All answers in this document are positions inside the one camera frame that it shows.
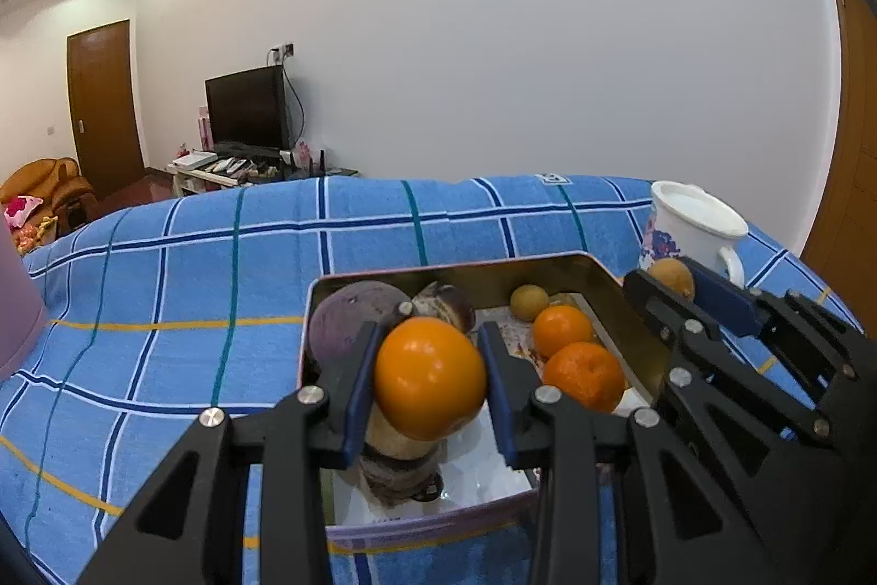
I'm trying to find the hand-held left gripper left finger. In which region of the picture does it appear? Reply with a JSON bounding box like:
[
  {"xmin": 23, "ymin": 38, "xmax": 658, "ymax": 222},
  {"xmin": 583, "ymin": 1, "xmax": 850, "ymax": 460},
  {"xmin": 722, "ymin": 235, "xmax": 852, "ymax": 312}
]
[{"xmin": 77, "ymin": 320, "xmax": 388, "ymax": 585}]

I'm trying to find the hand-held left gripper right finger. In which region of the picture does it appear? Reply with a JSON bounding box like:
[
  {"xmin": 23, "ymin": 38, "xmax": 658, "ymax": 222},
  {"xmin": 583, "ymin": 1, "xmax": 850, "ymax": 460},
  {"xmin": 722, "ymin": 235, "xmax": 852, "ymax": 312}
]
[{"xmin": 475, "ymin": 320, "xmax": 780, "ymax": 585}]

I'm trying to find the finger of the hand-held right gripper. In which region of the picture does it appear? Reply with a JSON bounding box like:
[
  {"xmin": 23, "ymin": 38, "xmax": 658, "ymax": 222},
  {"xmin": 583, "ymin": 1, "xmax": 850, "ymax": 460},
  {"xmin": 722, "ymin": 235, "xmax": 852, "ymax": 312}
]
[
  {"xmin": 685, "ymin": 256, "xmax": 870, "ymax": 416},
  {"xmin": 622, "ymin": 268, "xmax": 877, "ymax": 559}
]

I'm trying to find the brown longan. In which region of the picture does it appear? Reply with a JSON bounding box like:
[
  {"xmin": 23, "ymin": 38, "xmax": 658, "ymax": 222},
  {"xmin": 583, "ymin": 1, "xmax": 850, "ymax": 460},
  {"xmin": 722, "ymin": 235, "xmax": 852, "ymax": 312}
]
[{"xmin": 647, "ymin": 257, "xmax": 696, "ymax": 304}]

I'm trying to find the layered cake slice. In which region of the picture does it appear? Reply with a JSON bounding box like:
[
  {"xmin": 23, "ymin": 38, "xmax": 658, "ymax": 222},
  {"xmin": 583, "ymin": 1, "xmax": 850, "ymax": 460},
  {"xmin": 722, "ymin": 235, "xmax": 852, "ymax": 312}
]
[{"xmin": 360, "ymin": 403, "xmax": 443, "ymax": 504}]

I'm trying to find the mandarin orange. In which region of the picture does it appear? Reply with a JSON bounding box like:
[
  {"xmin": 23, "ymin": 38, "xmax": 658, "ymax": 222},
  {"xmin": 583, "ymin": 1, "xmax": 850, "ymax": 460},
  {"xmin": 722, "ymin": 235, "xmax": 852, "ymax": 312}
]
[
  {"xmin": 533, "ymin": 305, "xmax": 596, "ymax": 359},
  {"xmin": 374, "ymin": 316, "xmax": 489, "ymax": 441},
  {"xmin": 543, "ymin": 342, "xmax": 626, "ymax": 414}
]

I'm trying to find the purple passion fruit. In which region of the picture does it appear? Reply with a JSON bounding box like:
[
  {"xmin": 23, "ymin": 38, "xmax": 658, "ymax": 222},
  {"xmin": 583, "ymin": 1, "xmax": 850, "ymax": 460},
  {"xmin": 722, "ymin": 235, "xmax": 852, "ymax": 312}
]
[{"xmin": 307, "ymin": 280, "xmax": 412, "ymax": 367}]

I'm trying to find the small yellow-green fruit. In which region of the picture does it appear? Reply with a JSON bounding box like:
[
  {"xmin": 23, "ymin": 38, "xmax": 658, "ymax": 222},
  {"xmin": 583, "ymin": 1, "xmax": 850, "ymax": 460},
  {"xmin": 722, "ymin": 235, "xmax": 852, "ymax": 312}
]
[{"xmin": 509, "ymin": 283, "xmax": 550, "ymax": 322}]

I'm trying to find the pink metal tin box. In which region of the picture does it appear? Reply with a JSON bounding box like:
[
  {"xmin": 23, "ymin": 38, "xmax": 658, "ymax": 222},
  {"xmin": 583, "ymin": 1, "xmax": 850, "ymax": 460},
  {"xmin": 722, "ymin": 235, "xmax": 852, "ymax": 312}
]
[{"xmin": 297, "ymin": 251, "xmax": 676, "ymax": 555}]

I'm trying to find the white mug with blue print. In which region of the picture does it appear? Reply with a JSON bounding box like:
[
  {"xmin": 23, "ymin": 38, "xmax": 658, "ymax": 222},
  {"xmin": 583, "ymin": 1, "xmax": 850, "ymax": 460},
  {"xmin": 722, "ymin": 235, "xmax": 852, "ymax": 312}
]
[{"xmin": 640, "ymin": 180, "xmax": 749, "ymax": 288}]

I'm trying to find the brown wooden panel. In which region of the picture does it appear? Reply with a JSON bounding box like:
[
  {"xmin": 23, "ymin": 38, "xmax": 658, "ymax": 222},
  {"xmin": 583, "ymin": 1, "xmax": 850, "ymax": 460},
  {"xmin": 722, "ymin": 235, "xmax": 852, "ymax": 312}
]
[{"xmin": 798, "ymin": 0, "xmax": 877, "ymax": 312}]

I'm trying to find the blue checked blanket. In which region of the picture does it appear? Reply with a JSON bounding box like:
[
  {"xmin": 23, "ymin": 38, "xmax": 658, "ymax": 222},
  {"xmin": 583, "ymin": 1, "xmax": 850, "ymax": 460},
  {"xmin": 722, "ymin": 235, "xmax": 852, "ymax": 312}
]
[{"xmin": 0, "ymin": 174, "xmax": 864, "ymax": 585}]

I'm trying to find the black router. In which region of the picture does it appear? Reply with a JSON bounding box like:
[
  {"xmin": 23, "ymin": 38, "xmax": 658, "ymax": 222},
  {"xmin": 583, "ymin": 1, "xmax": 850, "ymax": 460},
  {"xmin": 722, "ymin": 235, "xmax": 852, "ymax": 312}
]
[{"xmin": 301, "ymin": 146, "xmax": 344, "ymax": 178}]

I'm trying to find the white television stand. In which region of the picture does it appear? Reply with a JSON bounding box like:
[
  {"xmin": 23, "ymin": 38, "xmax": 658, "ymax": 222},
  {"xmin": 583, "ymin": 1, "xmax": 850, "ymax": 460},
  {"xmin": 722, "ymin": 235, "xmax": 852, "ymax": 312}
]
[{"xmin": 166, "ymin": 146, "xmax": 361, "ymax": 197}]

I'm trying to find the black television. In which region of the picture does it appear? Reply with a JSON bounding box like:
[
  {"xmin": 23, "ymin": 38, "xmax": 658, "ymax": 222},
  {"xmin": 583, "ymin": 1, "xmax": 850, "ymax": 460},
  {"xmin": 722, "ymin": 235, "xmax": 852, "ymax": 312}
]
[{"xmin": 204, "ymin": 65, "xmax": 292, "ymax": 149}]

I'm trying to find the lilac tumbler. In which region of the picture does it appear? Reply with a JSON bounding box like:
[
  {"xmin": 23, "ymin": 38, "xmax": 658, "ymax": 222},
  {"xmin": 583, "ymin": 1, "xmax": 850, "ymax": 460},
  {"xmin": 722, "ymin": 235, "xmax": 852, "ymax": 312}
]
[{"xmin": 0, "ymin": 221, "xmax": 50, "ymax": 384}]

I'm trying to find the brown leather armchair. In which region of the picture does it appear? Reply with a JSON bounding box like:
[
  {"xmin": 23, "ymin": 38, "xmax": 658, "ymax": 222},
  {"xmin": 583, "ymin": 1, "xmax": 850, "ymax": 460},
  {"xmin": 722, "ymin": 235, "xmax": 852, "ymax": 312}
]
[{"xmin": 0, "ymin": 158, "xmax": 97, "ymax": 243}]

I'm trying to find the pink floral cushion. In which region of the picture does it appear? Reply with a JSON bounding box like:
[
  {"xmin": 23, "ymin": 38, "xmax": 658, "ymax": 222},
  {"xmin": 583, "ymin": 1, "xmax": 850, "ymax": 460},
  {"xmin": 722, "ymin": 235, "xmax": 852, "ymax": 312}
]
[{"xmin": 3, "ymin": 196, "xmax": 43, "ymax": 226}]

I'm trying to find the brown wooden door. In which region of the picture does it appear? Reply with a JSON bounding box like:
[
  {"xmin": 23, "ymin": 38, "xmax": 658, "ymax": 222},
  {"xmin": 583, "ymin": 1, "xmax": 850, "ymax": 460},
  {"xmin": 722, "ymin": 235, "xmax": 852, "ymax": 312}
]
[{"xmin": 66, "ymin": 19, "xmax": 146, "ymax": 198}]

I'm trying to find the black power cable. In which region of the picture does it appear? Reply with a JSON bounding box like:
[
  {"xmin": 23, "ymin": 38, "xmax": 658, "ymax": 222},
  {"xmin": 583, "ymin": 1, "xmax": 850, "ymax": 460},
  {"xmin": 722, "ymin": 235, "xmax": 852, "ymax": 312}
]
[{"xmin": 282, "ymin": 60, "xmax": 307, "ymax": 147}]

